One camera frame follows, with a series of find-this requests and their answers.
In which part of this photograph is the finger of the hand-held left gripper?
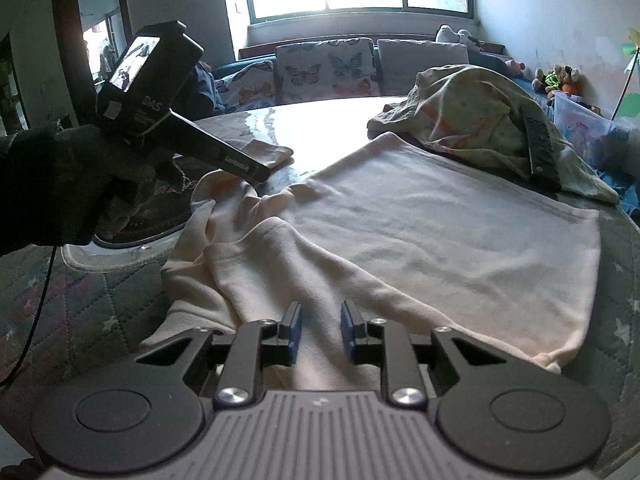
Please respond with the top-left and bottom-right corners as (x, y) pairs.
(219, 141), (274, 185)

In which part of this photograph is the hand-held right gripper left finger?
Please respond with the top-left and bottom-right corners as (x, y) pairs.
(135, 302), (304, 408)

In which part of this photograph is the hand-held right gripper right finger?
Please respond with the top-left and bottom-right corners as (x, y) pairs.
(340, 301), (506, 407)

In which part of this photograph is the cream sweatshirt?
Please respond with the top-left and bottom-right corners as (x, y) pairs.
(139, 131), (602, 396)

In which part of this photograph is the person's left hand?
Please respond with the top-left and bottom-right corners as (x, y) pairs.
(47, 124), (182, 243)

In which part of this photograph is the blue garment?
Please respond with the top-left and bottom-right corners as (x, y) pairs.
(190, 62), (226, 111)

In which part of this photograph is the butterfly print sofa cover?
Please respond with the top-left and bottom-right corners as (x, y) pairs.
(220, 60), (276, 111)

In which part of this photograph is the black round glass cooktop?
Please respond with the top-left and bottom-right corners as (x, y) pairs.
(95, 180), (191, 248)

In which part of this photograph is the butterfly print cushion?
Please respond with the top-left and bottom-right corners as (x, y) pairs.
(275, 37), (376, 106)

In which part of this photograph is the green printed cloth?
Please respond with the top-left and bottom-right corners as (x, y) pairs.
(367, 65), (621, 204)

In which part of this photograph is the dark grey cushion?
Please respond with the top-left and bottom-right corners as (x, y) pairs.
(467, 52), (521, 78)

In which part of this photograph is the black remote control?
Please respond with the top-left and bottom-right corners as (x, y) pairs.
(520, 112), (563, 192)

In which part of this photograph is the clear plastic storage box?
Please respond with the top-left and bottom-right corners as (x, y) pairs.
(552, 91), (633, 147)

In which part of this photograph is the brown teddy bear group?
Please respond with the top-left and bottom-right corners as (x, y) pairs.
(531, 64), (583, 96)

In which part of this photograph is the colourful pinwheel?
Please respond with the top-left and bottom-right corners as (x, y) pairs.
(612, 27), (640, 121)

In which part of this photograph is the dark door frame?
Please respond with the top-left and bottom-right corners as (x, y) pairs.
(50, 0), (133, 131)

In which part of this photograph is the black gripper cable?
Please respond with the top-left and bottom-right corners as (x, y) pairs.
(0, 244), (57, 387)

